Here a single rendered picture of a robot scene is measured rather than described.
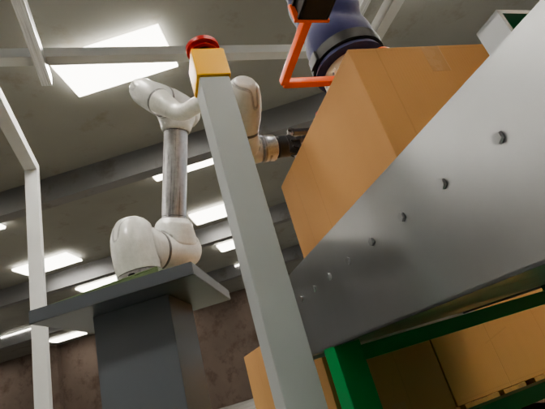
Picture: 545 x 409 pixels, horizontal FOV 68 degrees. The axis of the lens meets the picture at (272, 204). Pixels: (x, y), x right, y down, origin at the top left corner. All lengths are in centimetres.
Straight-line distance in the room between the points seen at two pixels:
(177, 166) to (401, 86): 106
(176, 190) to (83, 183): 496
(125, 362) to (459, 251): 109
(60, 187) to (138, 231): 530
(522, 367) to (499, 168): 136
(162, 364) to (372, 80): 98
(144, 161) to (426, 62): 558
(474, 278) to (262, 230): 33
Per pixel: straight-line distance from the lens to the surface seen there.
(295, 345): 63
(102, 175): 651
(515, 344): 177
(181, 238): 163
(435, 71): 99
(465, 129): 48
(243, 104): 122
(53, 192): 680
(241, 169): 71
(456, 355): 160
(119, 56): 399
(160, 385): 134
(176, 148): 174
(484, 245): 48
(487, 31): 50
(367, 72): 89
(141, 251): 149
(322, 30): 131
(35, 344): 445
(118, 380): 140
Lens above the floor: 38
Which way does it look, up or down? 22 degrees up
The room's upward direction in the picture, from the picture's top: 17 degrees counter-clockwise
